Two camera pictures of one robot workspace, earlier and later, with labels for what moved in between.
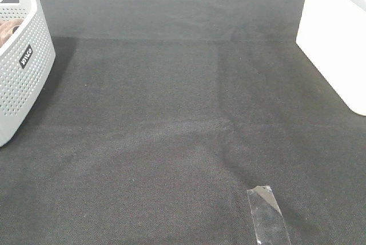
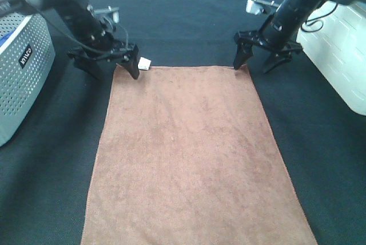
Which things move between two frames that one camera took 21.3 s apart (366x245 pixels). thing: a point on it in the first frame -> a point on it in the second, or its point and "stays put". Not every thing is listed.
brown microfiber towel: (6, 27) -> (187, 155)
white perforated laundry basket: (27, 53) stays put
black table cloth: (172, 93) stays put
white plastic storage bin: (332, 32) stays put
